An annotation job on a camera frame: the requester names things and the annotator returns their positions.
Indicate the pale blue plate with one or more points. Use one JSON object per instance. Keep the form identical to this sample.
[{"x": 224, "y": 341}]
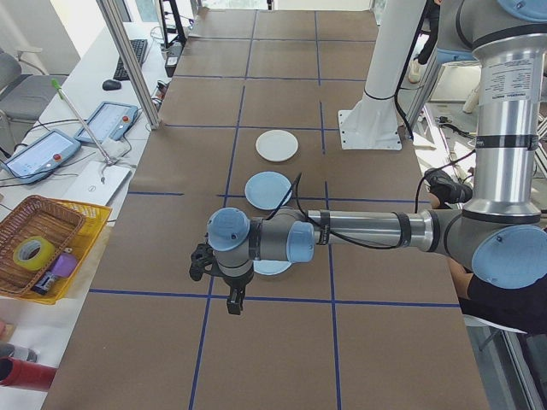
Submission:
[{"x": 273, "y": 268}]

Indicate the white plate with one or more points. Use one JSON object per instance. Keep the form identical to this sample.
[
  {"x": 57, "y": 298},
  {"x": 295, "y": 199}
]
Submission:
[{"x": 277, "y": 145}]

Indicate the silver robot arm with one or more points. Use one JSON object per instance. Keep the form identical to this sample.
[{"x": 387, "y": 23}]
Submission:
[{"x": 363, "y": 226}]

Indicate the bare person forearm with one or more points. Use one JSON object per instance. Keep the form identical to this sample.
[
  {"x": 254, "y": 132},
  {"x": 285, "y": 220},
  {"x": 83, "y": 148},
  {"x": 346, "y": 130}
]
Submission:
[{"x": 459, "y": 282}]

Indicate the yellow plastic basket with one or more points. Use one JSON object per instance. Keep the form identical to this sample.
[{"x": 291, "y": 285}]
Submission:
[{"x": 96, "y": 218}]

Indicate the purple box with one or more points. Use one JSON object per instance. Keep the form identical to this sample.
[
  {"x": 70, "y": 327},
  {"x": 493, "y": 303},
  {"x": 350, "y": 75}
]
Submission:
[{"x": 64, "y": 265}]

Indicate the silver laptop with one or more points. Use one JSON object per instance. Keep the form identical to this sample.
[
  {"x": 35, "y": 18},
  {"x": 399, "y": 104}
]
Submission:
[{"x": 89, "y": 183}]

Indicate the black labelled battery pack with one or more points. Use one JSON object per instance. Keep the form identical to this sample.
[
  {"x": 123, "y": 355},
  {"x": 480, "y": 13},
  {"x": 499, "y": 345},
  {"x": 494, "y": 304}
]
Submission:
[{"x": 42, "y": 284}]

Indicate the yellow tape roll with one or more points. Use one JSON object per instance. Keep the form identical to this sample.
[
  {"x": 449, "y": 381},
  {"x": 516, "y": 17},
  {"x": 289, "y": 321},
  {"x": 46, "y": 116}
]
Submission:
[{"x": 47, "y": 256}]

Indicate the brown wicker basket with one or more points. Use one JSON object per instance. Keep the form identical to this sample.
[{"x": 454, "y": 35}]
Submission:
[{"x": 42, "y": 220}]

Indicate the blue teach pendant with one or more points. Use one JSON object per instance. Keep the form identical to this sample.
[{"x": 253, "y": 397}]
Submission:
[
  {"x": 107, "y": 121},
  {"x": 40, "y": 156}
]

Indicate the red cylinder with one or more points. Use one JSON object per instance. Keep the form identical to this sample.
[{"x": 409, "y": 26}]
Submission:
[{"x": 25, "y": 373}]

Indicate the grey roll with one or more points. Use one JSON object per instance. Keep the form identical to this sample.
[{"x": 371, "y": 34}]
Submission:
[{"x": 17, "y": 352}]

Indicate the metal rod with green tip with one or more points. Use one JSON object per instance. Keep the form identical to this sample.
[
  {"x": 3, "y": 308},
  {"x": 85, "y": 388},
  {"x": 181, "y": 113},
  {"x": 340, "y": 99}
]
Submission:
[{"x": 81, "y": 119}]

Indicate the black power adapter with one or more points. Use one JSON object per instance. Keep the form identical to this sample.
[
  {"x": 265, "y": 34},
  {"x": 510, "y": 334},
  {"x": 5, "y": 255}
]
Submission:
[{"x": 173, "y": 60}]

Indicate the black computer mouse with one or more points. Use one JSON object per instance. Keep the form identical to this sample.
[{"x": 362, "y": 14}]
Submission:
[{"x": 111, "y": 84}]

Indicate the black keyboard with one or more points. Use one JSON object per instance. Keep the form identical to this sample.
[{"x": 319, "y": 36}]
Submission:
[{"x": 132, "y": 57}]

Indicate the person in black shirt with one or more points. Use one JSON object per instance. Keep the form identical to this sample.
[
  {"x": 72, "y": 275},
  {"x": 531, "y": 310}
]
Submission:
[{"x": 504, "y": 307}]

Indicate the white sneaker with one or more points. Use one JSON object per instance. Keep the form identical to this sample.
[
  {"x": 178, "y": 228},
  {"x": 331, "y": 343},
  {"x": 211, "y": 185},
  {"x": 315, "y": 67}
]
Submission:
[
  {"x": 470, "y": 102},
  {"x": 414, "y": 72}
]

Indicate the grey office chair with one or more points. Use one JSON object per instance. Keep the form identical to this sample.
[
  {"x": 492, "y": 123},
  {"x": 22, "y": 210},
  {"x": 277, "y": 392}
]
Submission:
[{"x": 25, "y": 91}]

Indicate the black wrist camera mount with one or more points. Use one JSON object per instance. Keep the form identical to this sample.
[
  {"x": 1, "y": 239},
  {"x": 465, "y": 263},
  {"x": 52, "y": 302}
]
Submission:
[{"x": 201, "y": 260}]

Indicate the aluminium profile post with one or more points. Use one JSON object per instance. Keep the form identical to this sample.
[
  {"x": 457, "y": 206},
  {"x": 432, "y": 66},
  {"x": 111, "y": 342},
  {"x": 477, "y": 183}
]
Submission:
[{"x": 137, "y": 77}]

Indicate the white pedestal with base plate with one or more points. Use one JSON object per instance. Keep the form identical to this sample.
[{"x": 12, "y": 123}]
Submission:
[{"x": 384, "y": 64}]

